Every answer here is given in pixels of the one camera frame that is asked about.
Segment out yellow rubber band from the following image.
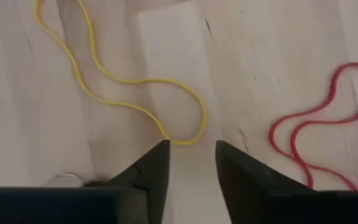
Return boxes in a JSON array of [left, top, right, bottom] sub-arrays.
[[34, 0, 208, 146]]

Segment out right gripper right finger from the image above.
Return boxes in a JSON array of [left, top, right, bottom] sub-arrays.
[[215, 139, 358, 224]]

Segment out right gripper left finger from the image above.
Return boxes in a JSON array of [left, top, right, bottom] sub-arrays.
[[0, 139, 172, 224]]

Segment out red rubber band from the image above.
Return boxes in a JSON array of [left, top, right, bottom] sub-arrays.
[[268, 61, 358, 191]]

